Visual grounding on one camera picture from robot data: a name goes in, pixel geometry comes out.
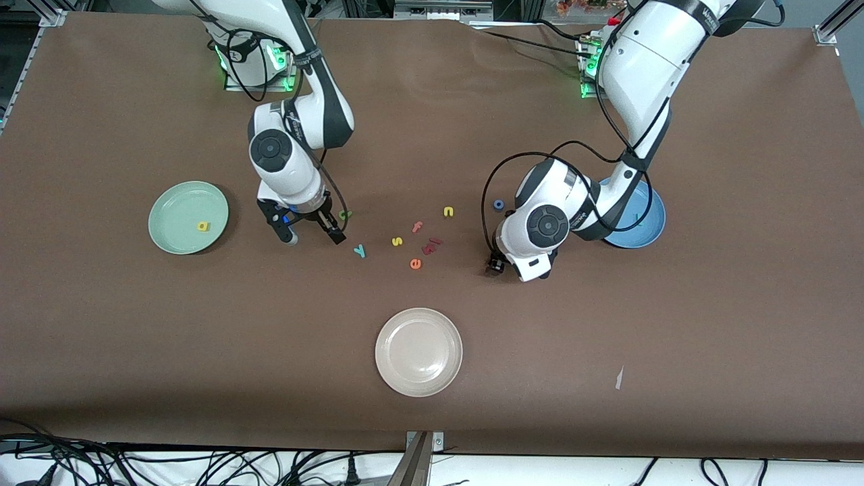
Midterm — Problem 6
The green plate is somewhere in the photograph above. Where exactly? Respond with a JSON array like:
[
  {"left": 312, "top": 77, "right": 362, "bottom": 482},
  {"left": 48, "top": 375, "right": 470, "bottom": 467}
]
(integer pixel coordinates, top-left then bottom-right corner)
[{"left": 148, "top": 180, "right": 230, "bottom": 256}]

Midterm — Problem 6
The beige plate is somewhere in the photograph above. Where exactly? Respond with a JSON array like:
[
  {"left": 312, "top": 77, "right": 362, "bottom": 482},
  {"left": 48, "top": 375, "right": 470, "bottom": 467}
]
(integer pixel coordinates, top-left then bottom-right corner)
[{"left": 375, "top": 308, "right": 464, "bottom": 398}]

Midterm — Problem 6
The brown table cover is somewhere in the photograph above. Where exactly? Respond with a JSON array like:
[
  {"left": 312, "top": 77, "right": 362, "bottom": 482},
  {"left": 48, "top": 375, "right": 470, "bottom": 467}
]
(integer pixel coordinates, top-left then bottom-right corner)
[{"left": 0, "top": 12, "right": 864, "bottom": 461}]

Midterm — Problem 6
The blue plate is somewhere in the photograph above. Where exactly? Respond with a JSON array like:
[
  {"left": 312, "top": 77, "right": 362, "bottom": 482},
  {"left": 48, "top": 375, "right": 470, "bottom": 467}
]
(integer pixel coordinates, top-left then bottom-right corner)
[{"left": 601, "top": 179, "right": 667, "bottom": 249}]

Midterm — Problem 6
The grey metal beam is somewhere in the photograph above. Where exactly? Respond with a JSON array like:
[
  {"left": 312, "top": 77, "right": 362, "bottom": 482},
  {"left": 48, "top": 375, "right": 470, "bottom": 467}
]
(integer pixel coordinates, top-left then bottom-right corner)
[{"left": 387, "top": 432, "right": 433, "bottom": 486}]

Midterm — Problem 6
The grey power strip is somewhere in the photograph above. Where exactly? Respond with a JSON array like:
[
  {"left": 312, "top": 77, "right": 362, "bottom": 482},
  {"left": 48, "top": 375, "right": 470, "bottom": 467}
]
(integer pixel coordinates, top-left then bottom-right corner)
[{"left": 395, "top": 0, "right": 493, "bottom": 21}]

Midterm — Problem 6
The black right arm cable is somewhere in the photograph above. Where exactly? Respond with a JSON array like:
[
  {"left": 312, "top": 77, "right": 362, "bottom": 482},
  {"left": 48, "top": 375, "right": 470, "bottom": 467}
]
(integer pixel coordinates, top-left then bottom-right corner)
[{"left": 189, "top": 0, "right": 350, "bottom": 234}]

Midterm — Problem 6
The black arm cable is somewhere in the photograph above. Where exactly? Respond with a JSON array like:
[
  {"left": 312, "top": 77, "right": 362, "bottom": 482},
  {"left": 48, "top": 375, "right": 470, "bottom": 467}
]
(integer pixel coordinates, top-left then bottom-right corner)
[
  {"left": 189, "top": 0, "right": 350, "bottom": 234},
  {"left": 481, "top": 0, "right": 787, "bottom": 256}
]

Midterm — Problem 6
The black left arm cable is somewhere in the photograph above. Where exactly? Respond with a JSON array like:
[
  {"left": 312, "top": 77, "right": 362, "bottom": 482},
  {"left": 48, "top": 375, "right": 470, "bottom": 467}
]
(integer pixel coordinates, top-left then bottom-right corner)
[{"left": 481, "top": 0, "right": 787, "bottom": 256}]

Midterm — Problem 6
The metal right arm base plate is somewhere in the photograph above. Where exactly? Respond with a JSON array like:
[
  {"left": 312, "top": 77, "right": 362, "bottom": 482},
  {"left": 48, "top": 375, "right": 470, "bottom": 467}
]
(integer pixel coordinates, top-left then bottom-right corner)
[{"left": 225, "top": 30, "right": 300, "bottom": 92}]

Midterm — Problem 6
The silver table edge bracket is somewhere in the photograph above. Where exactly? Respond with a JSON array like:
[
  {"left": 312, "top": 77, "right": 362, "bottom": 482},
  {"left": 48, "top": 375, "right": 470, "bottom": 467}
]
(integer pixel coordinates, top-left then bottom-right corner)
[{"left": 405, "top": 431, "right": 445, "bottom": 454}]

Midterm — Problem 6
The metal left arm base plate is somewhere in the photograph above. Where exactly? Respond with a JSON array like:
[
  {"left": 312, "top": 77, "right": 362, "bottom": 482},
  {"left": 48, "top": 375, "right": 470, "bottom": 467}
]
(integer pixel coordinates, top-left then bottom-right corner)
[{"left": 577, "top": 37, "right": 605, "bottom": 99}]

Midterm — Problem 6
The thin black base cable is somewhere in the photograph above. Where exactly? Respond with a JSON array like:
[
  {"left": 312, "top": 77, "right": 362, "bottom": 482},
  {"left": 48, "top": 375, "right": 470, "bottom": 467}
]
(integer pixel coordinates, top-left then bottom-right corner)
[
  {"left": 466, "top": 26, "right": 595, "bottom": 59},
  {"left": 535, "top": 19, "right": 591, "bottom": 43}
]

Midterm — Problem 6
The aluminium frame profile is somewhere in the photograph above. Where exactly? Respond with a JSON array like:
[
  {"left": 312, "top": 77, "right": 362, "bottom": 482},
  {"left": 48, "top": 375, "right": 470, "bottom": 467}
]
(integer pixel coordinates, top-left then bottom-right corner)
[
  {"left": 813, "top": 0, "right": 864, "bottom": 47},
  {"left": 37, "top": 0, "right": 68, "bottom": 28}
]

